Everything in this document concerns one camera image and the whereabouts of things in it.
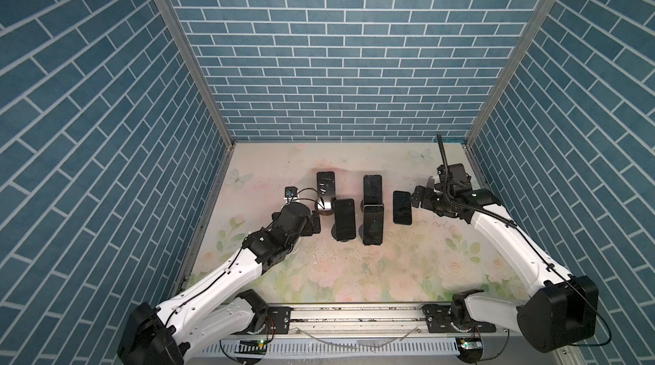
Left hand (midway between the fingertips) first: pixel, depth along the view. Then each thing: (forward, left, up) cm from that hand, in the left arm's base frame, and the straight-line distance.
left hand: (307, 214), depth 81 cm
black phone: (+1, -12, -3) cm, 13 cm away
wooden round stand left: (+8, -4, -13) cm, 16 cm away
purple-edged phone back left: (+13, -6, -6) cm, 15 cm away
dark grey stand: (0, -8, -13) cm, 16 cm away
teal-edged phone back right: (+12, -23, -4) cm, 26 cm away
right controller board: (-35, -48, -18) cm, 62 cm away
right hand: (+5, -37, +2) cm, 38 cm away
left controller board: (-33, +15, -18) cm, 41 cm away
